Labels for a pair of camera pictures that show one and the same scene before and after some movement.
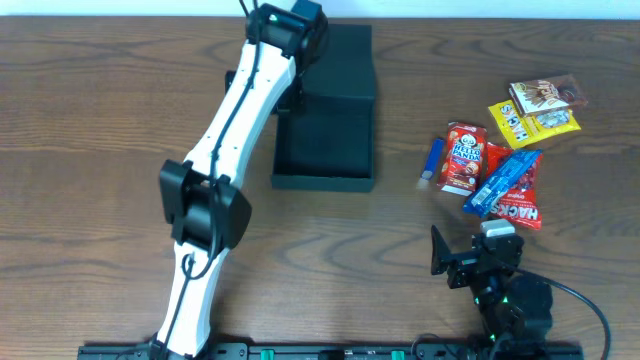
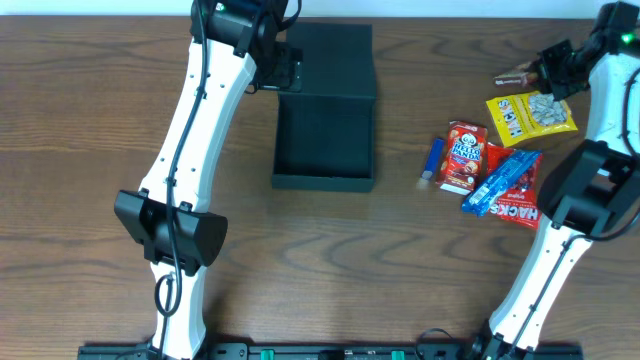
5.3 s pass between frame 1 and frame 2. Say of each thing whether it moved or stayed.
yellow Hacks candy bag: stayed
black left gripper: moved
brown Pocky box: moved
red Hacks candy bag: stayed
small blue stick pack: stayed
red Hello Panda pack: stayed
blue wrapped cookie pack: stayed
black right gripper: moved
